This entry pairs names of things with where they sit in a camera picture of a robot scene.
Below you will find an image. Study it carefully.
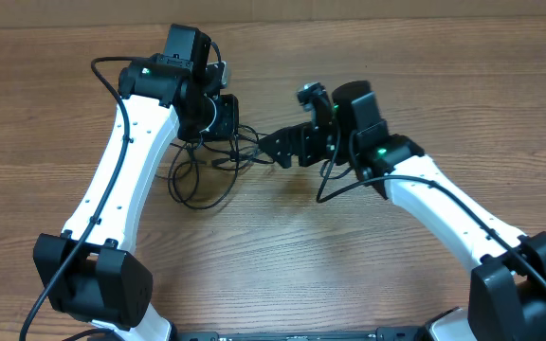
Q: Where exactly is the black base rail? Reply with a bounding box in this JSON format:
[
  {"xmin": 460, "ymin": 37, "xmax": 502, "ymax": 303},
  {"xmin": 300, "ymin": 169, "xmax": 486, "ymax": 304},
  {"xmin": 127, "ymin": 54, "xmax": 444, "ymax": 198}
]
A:
[{"xmin": 173, "ymin": 326, "xmax": 431, "ymax": 341}]

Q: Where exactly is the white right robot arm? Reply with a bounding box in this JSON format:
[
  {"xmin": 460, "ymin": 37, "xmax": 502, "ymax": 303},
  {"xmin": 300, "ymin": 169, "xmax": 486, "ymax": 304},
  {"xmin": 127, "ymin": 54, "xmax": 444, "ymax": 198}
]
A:
[{"xmin": 259, "ymin": 81, "xmax": 546, "ymax": 340}]

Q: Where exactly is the black USB cable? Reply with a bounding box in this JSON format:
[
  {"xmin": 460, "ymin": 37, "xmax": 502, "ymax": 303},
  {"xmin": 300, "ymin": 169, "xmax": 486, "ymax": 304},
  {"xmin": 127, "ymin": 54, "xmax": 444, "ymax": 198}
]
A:
[{"xmin": 156, "ymin": 123, "xmax": 277, "ymax": 211}]

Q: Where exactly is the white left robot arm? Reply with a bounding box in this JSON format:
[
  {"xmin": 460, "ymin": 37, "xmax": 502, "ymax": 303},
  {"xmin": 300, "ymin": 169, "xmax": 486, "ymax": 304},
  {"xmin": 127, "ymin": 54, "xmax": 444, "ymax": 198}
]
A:
[{"xmin": 33, "ymin": 25, "xmax": 239, "ymax": 340}]

